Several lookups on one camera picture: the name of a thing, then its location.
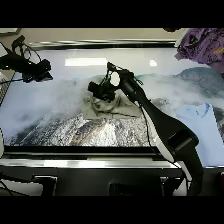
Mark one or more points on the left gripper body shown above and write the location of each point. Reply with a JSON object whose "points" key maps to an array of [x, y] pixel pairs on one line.
{"points": [[40, 70]]}

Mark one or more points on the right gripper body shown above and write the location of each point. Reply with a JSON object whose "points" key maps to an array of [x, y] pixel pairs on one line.
{"points": [[101, 90]]}

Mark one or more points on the grey garment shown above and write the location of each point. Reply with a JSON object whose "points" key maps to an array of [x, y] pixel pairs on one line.
{"points": [[113, 107]]}

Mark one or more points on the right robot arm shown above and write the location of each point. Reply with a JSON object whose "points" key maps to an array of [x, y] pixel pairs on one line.
{"points": [[168, 131]]}

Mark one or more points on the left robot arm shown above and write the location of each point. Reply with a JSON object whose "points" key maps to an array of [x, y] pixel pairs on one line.
{"points": [[11, 62]]}

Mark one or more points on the purple garment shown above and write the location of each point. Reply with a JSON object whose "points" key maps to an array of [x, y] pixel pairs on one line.
{"points": [[203, 46]]}

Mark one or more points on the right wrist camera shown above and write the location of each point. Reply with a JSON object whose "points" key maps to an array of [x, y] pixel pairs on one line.
{"points": [[111, 67]]}

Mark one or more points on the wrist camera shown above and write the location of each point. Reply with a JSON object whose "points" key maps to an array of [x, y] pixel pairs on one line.
{"points": [[111, 67], [18, 42]]}

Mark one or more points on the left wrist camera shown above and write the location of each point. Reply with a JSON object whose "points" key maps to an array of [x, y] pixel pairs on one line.
{"points": [[18, 42]]}

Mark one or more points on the silver frame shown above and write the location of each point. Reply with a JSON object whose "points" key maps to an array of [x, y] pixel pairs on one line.
{"points": [[83, 163]]}

